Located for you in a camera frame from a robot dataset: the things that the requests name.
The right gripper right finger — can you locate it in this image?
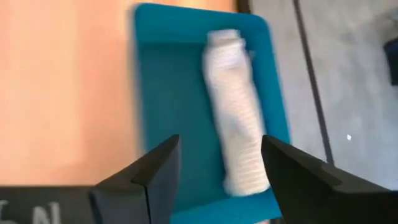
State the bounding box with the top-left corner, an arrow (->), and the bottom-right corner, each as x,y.
261,134 -> 398,224

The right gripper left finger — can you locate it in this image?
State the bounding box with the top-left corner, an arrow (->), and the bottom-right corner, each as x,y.
88,134 -> 182,224

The grey microfiber towel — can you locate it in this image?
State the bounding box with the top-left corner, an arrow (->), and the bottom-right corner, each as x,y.
201,29 -> 271,197

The blue plastic basket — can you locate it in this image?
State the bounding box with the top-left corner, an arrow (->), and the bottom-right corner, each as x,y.
133,2 -> 292,224

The dark blue object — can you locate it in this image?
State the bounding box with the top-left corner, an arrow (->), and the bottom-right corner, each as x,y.
383,36 -> 398,87

